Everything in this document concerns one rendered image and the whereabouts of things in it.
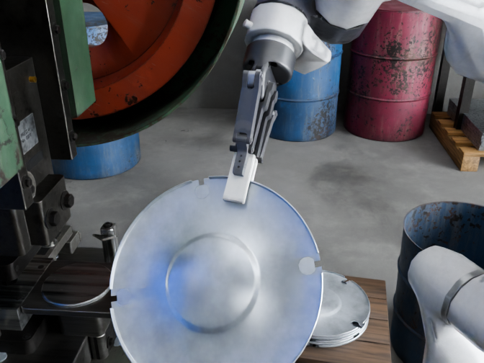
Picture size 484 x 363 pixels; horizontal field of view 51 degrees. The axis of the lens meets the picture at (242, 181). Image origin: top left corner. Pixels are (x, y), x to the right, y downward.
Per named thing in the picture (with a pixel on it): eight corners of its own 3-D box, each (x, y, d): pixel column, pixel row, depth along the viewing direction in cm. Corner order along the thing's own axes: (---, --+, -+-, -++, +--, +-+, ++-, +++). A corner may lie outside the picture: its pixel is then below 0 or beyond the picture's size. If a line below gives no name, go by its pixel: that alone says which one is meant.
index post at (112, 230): (121, 257, 112) (116, 220, 107) (117, 265, 109) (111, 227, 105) (108, 256, 112) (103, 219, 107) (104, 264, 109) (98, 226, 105)
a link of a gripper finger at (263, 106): (276, 86, 73) (274, 80, 71) (258, 156, 69) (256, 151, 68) (250, 83, 74) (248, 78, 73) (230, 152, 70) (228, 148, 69)
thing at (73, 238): (81, 239, 118) (75, 200, 113) (52, 285, 103) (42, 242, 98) (56, 238, 118) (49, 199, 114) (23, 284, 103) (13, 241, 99)
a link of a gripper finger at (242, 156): (252, 142, 70) (248, 133, 67) (244, 176, 69) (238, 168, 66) (242, 141, 70) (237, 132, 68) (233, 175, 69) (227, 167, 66)
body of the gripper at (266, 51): (253, 64, 80) (240, 117, 78) (240, 32, 72) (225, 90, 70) (300, 68, 78) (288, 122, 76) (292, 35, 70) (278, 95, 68)
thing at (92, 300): (184, 318, 102) (180, 263, 96) (169, 373, 90) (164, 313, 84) (63, 312, 104) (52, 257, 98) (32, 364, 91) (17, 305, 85)
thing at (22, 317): (57, 276, 100) (53, 257, 98) (21, 330, 87) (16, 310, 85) (13, 274, 101) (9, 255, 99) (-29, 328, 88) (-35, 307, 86)
